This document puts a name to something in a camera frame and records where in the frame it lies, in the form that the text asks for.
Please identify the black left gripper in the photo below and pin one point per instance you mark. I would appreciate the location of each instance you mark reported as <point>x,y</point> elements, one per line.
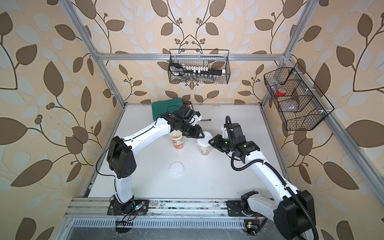
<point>196,133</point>

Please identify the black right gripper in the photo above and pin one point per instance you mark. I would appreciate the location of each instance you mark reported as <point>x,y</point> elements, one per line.
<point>216,143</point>

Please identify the paper milk tea cup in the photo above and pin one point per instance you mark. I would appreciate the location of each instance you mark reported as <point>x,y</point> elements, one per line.
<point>205,149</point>
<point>177,139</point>

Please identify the white plastic cup lid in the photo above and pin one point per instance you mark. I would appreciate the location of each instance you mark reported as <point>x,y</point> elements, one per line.
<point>204,142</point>

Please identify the clear plastic lid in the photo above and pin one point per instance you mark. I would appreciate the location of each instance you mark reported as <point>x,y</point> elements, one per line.
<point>177,169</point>

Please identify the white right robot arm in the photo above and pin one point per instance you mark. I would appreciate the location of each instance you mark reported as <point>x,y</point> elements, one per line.
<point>292,210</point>

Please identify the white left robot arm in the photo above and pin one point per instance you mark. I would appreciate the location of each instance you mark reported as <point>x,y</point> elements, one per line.
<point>121,153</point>

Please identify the green plastic tool case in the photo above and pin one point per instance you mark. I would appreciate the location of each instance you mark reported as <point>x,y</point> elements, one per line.
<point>161,107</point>

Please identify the red object in basket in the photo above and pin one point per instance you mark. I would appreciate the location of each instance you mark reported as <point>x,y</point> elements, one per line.
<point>281,92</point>

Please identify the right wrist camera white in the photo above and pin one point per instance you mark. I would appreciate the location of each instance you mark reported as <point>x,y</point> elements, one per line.
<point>225,132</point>

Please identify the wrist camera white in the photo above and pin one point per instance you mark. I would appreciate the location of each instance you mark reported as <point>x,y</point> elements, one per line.
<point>225,132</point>
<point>196,118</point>

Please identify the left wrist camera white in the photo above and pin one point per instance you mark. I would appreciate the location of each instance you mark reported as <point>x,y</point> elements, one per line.
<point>196,118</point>

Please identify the black handled scissors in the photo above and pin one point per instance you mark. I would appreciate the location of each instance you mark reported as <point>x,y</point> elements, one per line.
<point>176,70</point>

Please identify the black wire basket back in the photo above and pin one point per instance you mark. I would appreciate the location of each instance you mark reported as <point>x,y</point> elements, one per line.
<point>201,66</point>

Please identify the black wire basket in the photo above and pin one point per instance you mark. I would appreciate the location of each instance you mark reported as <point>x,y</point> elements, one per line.
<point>201,66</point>
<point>305,105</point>

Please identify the black wire basket right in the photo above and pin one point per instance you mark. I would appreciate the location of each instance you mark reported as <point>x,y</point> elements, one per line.
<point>305,105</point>

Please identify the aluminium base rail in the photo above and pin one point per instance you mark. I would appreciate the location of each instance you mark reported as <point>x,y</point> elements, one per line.
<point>164,213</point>

